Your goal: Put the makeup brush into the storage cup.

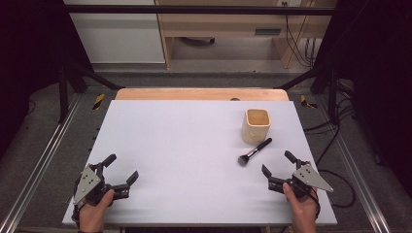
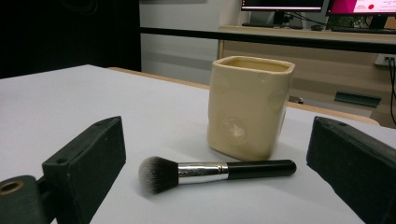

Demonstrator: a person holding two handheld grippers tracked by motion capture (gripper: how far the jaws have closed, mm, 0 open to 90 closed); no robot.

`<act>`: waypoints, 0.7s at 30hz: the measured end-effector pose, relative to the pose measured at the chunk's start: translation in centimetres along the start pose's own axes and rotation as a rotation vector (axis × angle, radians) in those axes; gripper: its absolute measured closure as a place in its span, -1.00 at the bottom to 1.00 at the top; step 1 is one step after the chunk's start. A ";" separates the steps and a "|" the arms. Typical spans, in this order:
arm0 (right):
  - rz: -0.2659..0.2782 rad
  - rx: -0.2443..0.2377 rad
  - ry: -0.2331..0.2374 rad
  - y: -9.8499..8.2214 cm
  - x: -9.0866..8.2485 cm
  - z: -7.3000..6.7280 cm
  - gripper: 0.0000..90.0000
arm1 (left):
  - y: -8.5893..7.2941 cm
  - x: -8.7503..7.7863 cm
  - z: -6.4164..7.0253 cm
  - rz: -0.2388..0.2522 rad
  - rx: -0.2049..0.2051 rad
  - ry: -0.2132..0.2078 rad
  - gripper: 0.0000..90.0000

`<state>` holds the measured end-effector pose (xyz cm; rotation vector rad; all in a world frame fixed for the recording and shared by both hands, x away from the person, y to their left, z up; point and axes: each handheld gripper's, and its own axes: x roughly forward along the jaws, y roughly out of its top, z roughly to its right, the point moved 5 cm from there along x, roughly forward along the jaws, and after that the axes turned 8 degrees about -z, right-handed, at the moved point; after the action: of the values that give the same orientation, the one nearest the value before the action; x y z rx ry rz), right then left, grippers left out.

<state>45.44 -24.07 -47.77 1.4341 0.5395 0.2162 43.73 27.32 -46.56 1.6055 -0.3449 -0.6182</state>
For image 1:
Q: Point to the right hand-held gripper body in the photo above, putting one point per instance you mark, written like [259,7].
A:
[309,179]

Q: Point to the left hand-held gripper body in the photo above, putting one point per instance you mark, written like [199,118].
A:
[85,186]

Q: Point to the black makeup brush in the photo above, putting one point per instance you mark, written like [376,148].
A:
[256,151]

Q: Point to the beige square cup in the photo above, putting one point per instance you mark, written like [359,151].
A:
[251,133]

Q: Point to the person's left hand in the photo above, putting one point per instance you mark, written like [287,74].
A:
[92,216]

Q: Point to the person's right hand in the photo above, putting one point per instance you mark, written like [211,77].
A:
[304,212]

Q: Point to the yellow black tape strip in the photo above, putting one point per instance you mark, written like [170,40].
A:
[98,101]
[306,101]

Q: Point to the black metal stand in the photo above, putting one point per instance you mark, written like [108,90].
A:
[332,97]
[63,97]

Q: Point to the wooden table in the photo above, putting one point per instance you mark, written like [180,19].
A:
[194,94]

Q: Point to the black curtain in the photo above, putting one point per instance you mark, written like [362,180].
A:
[375,81]
[29,64]

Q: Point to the white cabinet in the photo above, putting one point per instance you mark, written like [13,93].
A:
[118,39]

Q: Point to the wooden desk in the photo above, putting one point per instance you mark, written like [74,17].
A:
[226,22]

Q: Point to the white power socket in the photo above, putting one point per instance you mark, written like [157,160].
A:
[291,2]

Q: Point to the black horizontal bar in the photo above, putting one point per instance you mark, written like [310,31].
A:
[194,9]

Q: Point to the aluminium rail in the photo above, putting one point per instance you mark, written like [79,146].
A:
[353,168]
[39,168]

